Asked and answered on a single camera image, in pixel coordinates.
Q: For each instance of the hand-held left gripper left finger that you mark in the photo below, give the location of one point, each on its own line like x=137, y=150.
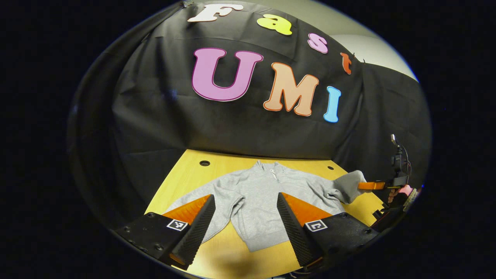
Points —
x=197, y=232

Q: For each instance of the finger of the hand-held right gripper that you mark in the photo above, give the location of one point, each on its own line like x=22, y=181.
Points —
x=371, y=185

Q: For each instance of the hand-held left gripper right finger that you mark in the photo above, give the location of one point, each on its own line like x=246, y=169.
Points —
x=294, y=232

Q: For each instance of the grey zip-neck sweatshirt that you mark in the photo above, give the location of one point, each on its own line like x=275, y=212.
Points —
x=259, y=193

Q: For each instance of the black backdrop cloth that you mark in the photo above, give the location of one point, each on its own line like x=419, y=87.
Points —
x=232, y=131

